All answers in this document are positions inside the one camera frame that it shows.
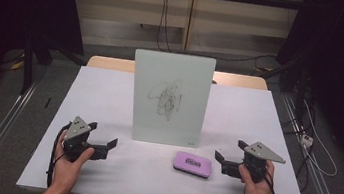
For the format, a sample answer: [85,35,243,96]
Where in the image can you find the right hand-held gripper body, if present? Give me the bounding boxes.
[220,136,289,187]

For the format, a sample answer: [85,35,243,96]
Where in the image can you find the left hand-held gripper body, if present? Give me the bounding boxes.
[60,114,114,167]

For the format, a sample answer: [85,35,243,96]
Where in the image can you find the purple whiteboard eraser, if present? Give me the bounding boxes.
[171,149,214,180]

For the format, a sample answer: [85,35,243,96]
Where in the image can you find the person's left hand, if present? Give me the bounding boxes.
[49,129,97,194]

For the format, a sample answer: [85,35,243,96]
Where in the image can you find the white table mat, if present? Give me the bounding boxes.
[15,58,326,194]

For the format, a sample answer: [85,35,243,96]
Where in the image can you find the white power strip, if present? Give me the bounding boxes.
[299,132,315,149]

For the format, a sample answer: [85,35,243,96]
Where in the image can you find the black metal stand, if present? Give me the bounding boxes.
[17,34,40,97]

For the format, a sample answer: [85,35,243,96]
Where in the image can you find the upright white whiteboard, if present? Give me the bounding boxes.
[123,48,217,151]

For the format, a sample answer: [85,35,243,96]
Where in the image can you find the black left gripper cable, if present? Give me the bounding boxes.
[44,121,72,190]

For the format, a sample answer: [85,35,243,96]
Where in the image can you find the white cable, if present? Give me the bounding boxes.
[293,98,344,178]

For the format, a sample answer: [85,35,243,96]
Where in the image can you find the black hanging cable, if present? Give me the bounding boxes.
[154,0,180,54]

